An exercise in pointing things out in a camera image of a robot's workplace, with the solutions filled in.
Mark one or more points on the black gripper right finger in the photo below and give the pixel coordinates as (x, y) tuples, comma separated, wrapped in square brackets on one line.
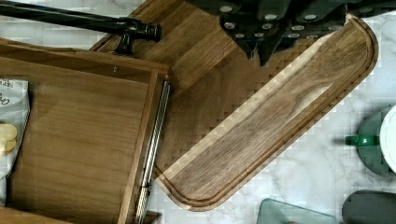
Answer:
[(292, 19)]

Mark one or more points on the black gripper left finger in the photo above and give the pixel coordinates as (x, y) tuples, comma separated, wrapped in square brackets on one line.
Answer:
[(256, 26)]

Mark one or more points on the black metal drawer handle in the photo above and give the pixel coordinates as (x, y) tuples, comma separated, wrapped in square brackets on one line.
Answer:
[(128, 29)]

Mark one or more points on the wooden drawer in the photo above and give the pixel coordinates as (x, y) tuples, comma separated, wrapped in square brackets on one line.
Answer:
[(89, 136)]

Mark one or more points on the wooden cutting board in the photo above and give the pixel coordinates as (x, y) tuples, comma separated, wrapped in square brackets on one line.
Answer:
[(229, 116)]

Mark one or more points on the green mug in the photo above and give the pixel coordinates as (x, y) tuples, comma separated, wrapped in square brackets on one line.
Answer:
[(367, 143)]

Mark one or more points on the white plate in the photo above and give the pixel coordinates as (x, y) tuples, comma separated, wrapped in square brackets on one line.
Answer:
[(387, 138)]

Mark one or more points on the dark grey bowl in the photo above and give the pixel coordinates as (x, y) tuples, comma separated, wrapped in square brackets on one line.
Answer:
[(369, 207)]

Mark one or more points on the white snack bag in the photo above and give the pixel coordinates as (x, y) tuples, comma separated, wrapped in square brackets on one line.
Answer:
[(14, 112)]

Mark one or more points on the metal drawer slide rail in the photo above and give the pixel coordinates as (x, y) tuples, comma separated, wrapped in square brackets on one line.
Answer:
[(152, 152)]

